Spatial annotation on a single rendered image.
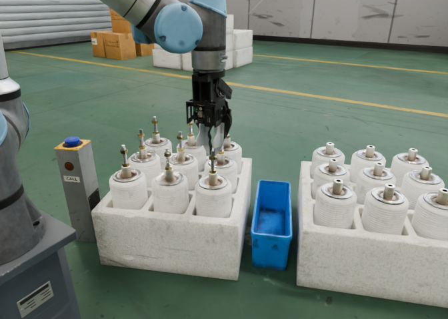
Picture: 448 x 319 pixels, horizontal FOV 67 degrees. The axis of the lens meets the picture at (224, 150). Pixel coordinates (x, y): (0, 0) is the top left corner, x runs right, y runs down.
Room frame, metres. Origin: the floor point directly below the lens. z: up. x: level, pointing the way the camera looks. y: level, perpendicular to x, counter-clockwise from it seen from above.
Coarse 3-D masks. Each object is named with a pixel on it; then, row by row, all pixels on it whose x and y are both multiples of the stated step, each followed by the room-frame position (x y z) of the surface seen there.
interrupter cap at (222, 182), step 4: (204, 176) 0.79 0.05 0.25; (208, 176) 0.79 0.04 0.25; (220, 176) 0.79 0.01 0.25; (200, 180) 0.77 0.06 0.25; (204, 180) 0.77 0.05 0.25; (208, 180) 0.77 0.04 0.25; (220, 180) 0.77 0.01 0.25; (224, 180) 0.77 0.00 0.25; (200, 184) 0.75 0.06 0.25; (204, 184) 0.75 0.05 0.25; (208, 184) 0.75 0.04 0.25; (216, 184) 0.75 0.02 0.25; (220, 184) 0.75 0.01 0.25; (224, 184) 0.75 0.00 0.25; (204, 188) 0.73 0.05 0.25; (208, 188) 0.73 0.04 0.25; (212, 188) 0.73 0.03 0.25; (216, 188) 0.73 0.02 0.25; (220, 188) 0.73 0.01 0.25
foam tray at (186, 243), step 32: (192, 192) 0.83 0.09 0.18; (96, 224) 0.73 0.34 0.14; (128, 224) 0.72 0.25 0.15; (160, 224) 0.71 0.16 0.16; (192, 224) 0.69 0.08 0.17; (224, 224) 0.68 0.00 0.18; (128, 256) 0.73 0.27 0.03; (160, 256) 0.71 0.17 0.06; (192, 256) 0.69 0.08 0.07; (224, 256) 0.68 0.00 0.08
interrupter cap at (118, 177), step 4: (132, 168) 0.84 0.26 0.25; (116, 172) 0.81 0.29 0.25; (120, 172) 0.81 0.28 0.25; (132, 172) 0.82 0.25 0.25; (136, 172) 0.81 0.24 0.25; (140, 172) 0.81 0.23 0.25; (116, 176) 0.79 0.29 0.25; (120, 176) 0.80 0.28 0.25; (132, 176) 0.80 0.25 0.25; (136, 176) 0.79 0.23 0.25; (140, 176) 0.79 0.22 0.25; (116, 180) 0.77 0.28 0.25; (120, 180) 0.77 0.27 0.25; (124, 180) 0.77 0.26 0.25; (128, 180) 0.77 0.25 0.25; (132, 180) 0.77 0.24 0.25
